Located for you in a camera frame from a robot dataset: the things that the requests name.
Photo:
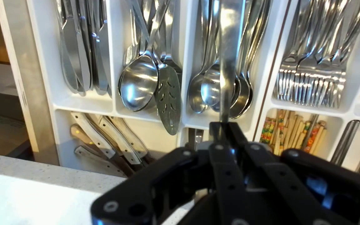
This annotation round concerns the open white kitchen drawer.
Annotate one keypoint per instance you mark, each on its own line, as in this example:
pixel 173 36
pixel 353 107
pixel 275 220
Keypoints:
pixel 32 32

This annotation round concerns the silver spoon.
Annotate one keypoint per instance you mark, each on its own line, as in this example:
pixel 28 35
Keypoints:
pixel 232 15

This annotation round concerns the pile of silver spoons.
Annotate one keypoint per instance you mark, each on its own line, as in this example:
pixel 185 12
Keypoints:
pixel 204 87

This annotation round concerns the slotted silver server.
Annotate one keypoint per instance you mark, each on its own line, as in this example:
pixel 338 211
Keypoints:
pixel 150 77

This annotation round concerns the pile of silver knives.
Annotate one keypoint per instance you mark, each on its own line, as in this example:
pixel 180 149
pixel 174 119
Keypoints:
pixel 84 46

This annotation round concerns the pile of silver forks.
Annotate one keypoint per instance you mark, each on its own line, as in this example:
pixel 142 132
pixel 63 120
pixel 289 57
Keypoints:
pixel 322 39

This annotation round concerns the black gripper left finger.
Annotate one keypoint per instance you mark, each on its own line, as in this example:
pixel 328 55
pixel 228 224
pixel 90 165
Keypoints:
pixel 228 179

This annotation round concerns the patterned chopsticks bundle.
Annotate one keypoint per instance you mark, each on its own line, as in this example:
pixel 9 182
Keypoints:
pixel 287 129

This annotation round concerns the wooden handled knives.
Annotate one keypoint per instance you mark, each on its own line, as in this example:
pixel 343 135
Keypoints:
pixel 103 140

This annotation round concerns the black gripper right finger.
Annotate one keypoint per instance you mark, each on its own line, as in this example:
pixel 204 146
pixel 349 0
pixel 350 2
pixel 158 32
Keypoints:
pixel 274 194

